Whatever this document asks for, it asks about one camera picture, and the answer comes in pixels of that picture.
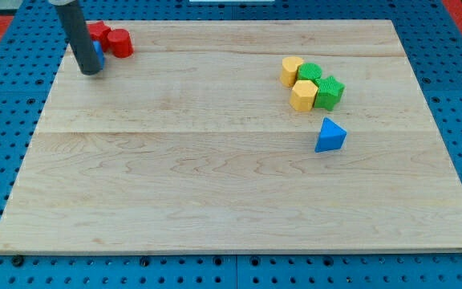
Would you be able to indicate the green star block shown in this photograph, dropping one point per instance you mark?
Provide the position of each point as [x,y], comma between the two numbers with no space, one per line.
[329,93]

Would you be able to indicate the grey cylindrical robot tool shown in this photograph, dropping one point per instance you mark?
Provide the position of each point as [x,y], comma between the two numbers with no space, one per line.
[75,27]

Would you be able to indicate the green cylinder block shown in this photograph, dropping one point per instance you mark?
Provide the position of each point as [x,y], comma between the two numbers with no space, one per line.
[309,71]

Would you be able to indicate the yellow hexagon block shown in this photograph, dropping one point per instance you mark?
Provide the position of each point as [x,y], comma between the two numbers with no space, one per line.
[303,95]

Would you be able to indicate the red cylinder block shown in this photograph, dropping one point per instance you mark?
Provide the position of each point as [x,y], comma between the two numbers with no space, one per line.
[120,43]

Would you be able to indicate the yellow half-round block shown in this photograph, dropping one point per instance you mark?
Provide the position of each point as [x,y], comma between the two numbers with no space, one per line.
[289,72]

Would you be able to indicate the blue cube block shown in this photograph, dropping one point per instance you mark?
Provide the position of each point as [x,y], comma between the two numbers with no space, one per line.
[99,52]

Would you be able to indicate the red star block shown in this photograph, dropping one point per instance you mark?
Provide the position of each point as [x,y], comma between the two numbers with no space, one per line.
[98,32]

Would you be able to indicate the blue triangle block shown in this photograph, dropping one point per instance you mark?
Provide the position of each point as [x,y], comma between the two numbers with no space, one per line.
[331,136]

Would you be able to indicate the light wooden board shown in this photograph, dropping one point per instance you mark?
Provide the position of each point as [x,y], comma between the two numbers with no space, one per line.
[190,146]

